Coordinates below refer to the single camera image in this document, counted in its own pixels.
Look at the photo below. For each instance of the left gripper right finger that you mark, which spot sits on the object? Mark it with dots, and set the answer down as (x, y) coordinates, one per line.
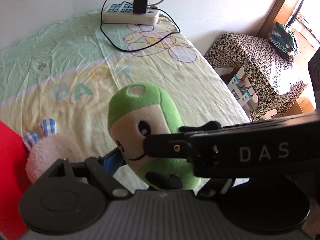
(215, 187)

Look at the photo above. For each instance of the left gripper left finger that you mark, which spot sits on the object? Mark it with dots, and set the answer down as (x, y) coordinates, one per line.
(99, 173)

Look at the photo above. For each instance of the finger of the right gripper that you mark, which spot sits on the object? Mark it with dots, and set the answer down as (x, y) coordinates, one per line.
(172, 146)
(240, 124)

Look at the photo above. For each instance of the green monkey plush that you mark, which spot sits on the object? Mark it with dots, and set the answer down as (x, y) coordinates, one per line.
(138, 111)

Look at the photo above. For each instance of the small white blue box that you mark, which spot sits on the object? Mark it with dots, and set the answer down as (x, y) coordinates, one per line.
(243, 91)

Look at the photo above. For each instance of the pink bunny plush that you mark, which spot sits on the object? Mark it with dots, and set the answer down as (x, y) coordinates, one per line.
(47, 149)

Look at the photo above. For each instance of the red cardboard box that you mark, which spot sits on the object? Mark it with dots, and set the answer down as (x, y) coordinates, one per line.
(14, 182)

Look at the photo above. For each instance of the folded green clothes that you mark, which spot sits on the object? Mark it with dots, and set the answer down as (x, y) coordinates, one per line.
(282, 39)

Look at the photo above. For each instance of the cartoon print bed sheet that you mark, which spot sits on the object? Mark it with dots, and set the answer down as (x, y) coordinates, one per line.
(69, 72)

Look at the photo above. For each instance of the white power strip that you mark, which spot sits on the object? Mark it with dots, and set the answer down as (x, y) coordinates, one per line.
(122, 13)

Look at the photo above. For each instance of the black charger adapter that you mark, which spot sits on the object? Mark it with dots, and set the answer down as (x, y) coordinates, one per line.
(139, 6)

